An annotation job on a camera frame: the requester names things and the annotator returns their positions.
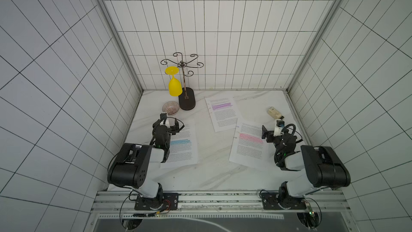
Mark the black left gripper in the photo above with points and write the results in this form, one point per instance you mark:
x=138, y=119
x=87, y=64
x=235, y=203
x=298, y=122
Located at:
x=175, y=129

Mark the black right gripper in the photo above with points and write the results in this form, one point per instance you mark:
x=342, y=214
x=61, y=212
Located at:
x=270, y=133

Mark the pink highlighted paper document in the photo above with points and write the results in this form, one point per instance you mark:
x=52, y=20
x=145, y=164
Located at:
x=249, y=149

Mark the purple highlighted paper document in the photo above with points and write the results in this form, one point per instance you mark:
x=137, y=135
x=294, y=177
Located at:
x=223, y=112

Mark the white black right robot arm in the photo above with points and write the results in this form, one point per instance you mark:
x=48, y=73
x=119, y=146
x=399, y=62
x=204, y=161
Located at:
x=323, y=168

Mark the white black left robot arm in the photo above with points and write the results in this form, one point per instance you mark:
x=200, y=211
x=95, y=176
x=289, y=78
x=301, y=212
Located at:
x=130, y=166

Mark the small pink glass bowl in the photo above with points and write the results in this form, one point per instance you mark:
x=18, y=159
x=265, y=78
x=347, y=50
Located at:
x=171, y=108

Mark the small beige spice jar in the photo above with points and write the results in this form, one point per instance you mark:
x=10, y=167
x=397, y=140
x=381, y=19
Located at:
x=274, y=113

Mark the blue highlighted paper document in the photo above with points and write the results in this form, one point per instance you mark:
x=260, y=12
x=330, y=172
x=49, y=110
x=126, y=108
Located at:
x=183, y=147

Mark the yellow plastic wine glass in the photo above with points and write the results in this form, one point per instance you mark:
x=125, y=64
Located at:
x=174, y=86

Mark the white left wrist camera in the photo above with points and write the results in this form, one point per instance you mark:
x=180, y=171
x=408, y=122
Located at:
x=164, y=120

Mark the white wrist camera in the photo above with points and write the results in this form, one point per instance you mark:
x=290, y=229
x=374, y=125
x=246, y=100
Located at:
x=279, y=126
x=164, y=120

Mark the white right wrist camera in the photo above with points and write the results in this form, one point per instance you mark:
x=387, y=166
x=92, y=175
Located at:
x=279, y=126

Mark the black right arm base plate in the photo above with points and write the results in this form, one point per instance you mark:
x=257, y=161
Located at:
x=273, y=201

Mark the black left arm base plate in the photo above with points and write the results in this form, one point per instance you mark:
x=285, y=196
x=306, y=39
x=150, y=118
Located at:
x=165, y=202

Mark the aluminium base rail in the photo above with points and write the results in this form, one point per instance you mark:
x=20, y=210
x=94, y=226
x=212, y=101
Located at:
x=216, y=202

